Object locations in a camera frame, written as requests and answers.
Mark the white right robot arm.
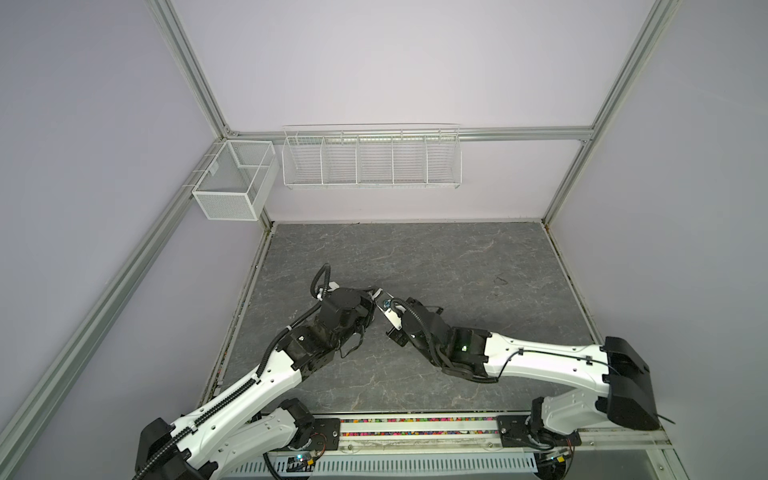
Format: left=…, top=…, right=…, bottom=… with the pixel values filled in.
left=376, top=297, right=661, bottom=451

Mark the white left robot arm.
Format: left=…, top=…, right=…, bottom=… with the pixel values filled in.
left=134, top=285, right=381, bottom=479

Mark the small white mesh basket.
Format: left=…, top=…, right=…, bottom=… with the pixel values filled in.
left=193, top=140, right=279, bottom=221

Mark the aluminium horizontal back bar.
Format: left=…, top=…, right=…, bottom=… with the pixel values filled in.
left=228, top=123, right=595, bottom=144

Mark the aluminium left side bar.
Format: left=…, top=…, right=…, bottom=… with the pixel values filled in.
left=1, top=139, right=225, bottom=479

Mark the black corrugated cable left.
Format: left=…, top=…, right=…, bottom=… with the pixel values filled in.
left=309, top=263, right=332, bottom=301

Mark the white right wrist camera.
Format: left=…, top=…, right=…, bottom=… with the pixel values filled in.
left=376, top=297, right=402, bottom=330

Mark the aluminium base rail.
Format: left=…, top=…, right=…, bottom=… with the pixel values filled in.
left=220, top=412, right=686, bottom=479

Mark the long white wire basket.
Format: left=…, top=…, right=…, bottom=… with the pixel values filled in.
left=282, top=123, right=463, bottom=189

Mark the aluminium frame corner post left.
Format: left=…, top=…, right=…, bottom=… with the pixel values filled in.
left=146, top=1, right=272, bottom=232

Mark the aluminium frame corner post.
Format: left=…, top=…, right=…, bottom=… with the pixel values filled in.
left=146, top=1, right=272, bottom=232
left=542, top=0, right=680, bottom=230

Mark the aluminium frame corner post right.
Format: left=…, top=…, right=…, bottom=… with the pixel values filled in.
left=542, top=0, right=680, bottom=230

